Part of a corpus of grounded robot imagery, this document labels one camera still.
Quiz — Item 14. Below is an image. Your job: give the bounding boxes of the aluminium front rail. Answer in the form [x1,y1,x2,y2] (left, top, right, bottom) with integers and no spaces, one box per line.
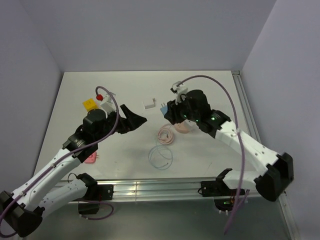
[27,177,251,206]

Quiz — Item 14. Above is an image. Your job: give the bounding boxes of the light blue cable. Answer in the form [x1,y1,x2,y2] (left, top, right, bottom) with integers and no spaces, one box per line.
[148,127,196,171]

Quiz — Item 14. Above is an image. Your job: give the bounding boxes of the pink round power strip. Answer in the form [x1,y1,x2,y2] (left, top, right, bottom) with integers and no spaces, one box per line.
[173,120,196,134]

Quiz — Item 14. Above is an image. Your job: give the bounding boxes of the aluminium side rail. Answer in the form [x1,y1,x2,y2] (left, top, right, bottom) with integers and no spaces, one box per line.
[231,70,261,143]

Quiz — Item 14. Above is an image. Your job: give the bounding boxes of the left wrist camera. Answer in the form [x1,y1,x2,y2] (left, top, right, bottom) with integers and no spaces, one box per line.
[95,94,116,114]

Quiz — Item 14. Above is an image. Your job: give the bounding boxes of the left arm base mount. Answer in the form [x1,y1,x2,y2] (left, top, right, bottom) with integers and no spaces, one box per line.
[77,184,115,219]

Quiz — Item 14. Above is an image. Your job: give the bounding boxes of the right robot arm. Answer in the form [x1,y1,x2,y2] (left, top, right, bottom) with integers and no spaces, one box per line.
[163,87,294,202]

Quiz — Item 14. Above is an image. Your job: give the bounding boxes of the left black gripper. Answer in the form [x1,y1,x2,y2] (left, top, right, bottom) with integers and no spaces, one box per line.
[95,104,147,143]

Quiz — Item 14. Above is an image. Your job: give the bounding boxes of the pink power cord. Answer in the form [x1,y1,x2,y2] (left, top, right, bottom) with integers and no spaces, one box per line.
[156,123,176,146]

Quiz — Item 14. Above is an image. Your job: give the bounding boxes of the white charger near centre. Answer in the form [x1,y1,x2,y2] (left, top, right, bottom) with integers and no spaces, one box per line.
[142,98,156,110]

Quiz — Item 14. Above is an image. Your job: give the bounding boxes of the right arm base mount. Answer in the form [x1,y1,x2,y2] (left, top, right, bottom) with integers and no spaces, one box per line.
[197,180,237,212]

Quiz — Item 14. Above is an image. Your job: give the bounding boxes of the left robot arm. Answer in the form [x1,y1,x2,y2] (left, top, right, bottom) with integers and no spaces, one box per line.
[0,104,147,238]

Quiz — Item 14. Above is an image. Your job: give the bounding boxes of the yellow cube socket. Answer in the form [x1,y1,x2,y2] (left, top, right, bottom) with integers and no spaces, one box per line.
[82,98,99,112]

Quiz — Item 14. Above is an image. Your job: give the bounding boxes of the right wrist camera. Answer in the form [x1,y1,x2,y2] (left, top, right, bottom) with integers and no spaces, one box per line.
[170,81,188,105]

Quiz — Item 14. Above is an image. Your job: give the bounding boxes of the pink flat plug adapter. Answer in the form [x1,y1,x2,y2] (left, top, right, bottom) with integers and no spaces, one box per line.
[84,151,99,164]

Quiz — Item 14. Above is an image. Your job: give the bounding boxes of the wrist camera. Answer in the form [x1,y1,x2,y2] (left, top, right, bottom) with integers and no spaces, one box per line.
[95,94,116,114]
[170,81,188,105]

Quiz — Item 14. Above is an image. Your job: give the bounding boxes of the blue charger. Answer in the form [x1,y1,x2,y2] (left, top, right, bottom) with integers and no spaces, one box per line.
[160,103,168,116]

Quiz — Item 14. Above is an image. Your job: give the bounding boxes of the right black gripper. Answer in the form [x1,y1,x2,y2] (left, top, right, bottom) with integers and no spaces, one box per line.
[164,93,200,125]

